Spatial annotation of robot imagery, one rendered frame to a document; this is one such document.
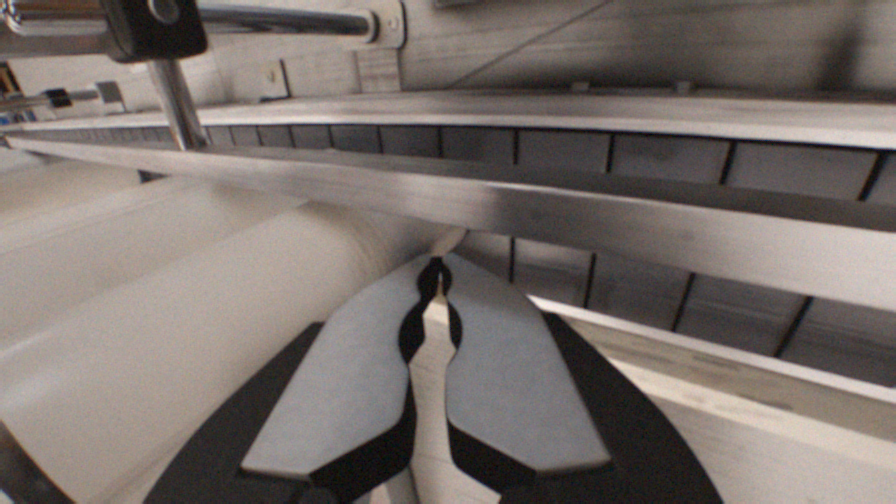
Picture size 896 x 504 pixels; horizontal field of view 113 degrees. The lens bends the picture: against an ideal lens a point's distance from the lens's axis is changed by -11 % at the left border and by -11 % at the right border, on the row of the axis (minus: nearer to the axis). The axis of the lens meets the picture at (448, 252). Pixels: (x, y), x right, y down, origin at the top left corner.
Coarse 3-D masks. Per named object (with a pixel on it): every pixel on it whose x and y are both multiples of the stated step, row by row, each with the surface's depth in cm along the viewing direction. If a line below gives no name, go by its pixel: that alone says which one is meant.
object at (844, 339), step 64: (128, 128) 36; (256, 128) 23; (320, 128) 20; (384, 128) 18; (448, 128) 16; (512, 128) 18; (832, 192) 10; (512, 256) 17; (576, 256) 15; (640, 320) 15; (704, 320) 13; (768, 320) 12; (832, 320) 11
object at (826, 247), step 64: (320, 192) 9; (384, 192) 8; (448, 192) 7; (512, 192) 6; (576, 192) 6; (640, 192) 6; (704, 192) 5; (768, 192) 5; (640, 256) 6; (704, 256) 5; (768, 256) 5; (832, 256) 4
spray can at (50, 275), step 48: (192, 192) 14; (240, 192) 14; (48, 240) 10; (96, 240) 10; (144, 240) 11; (192, 240) 12; (0, 288) 8; (48, 288) 9; (96, 288) 10; (0, 336) 8
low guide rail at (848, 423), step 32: (576, 320) 15; (608, 352) 13; (640, 352) 13; (672, 352) 13; (704, 352) 12; (640, 384) 12; (672, 384) 12; (704, 384) 11; (736, 384) 11; (768, 384) 11; (800, 384) 11; (736, 416) 11; (768, 416) 10; (800, 416) 10; (832, 416) 10; (864, 416) 9; (832, 448) 10; (864, 448) 9
